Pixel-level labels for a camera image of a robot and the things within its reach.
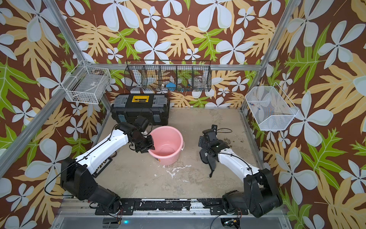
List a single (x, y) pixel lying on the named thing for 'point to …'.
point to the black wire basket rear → (175, 76)
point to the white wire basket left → (86, 84)
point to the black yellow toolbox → (155, 107)
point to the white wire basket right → (272, 109)
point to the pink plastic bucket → (168, 143)
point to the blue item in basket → (171, 86)
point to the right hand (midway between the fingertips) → (207, 139)
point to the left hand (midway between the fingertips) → (155, 147)
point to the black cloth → (208, 157)
